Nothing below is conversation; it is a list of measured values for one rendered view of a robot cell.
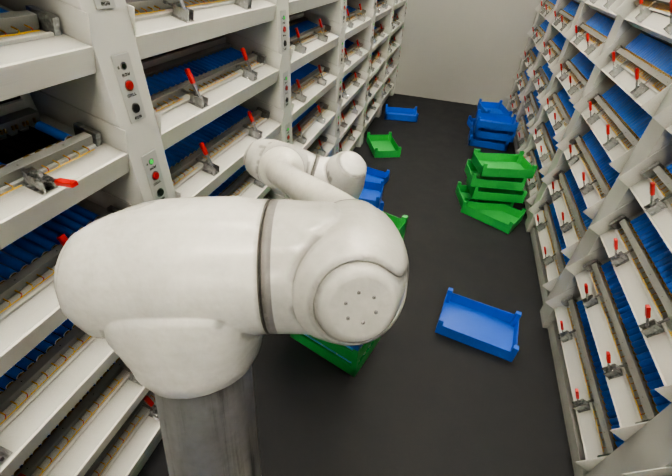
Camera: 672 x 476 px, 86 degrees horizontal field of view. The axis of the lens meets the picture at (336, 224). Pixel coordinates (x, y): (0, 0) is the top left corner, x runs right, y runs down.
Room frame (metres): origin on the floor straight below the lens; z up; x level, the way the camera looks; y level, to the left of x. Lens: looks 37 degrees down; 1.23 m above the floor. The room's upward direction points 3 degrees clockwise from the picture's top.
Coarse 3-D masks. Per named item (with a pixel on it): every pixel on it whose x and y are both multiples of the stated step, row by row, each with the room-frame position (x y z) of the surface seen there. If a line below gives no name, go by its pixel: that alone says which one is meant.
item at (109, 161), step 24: (48, 96) 0.68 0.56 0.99; (48, 120) 0.67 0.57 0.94; (72, 120) 0.67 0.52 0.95; (96, 120) 0.65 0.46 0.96; (96, 144) 0.63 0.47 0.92; (120, 144) 0.64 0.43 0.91; (72, 168) 0.56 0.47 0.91; (96, 168) 0.57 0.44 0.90; (120, 168) 0.62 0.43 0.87; (24, 192) 0.47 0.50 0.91; (72, 192) 0.52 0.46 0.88; (0, 216) 0.42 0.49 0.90; (24, 216) 0.44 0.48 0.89; (48, 216) 0.47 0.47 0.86; (0, 240) 0.40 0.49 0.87
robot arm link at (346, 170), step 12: (336, 156) 0.75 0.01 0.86; (348, 156) 0.76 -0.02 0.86; (360, 156) 0.77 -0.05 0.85; (324, 168) 0.76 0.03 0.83; (336, 168) 0.73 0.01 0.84; (348, 168) 0.73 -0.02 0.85; (360, 168) 0.74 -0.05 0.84; (324, 180) 0.73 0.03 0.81; (336, 180) 0.72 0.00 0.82; (348, 180) 0.71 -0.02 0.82; (360, 180) 0.73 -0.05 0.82; (348, 192) 0.72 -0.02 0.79; (360, 192) 0.75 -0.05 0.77
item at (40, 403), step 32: (32, 352) 0.41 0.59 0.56; (64, 352) 0.43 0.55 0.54; (96, 352) 0.44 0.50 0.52; (0, 384) 0.34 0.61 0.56; (32, 384) 0.36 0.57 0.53; (64, 384) 0.37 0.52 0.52; (0, 416) 0.30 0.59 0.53; (32, 416) 0.30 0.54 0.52; (64, 416) 0.33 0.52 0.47; (0, 448) 0.24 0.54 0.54; (32, 448) 0.27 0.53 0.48
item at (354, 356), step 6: (312, 336) 0.82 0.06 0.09; (324, 342) 0.79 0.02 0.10; (330, 348) 0.78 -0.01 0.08; (336, 348) 0.77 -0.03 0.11; (342, 348) 0.75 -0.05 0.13; (348, 348) 0.78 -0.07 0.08; (360, 348) 0.74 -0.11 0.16; (366, 348) 0.78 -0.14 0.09; (342, 354) 0.75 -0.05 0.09; (348, 354) 0.74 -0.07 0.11; (354, 354) 0.73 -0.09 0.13; (360, 354) 0.74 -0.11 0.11; (354, 360) 0.73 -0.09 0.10
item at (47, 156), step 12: (84, 132) 0.63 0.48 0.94; (60, 144) 0.58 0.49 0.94; (72, 144) 0.59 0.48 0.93; (84, 144) 0.61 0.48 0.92; (36, 156) 0.53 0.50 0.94; (48, 156) 0.54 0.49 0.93; (60, 156) 0.56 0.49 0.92; (0, 168) 0.49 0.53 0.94; (12, 168) 0.49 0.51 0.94; (36, 168) 0.52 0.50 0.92; (0, 180) 0.47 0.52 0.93; (12, 180) 0.48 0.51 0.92
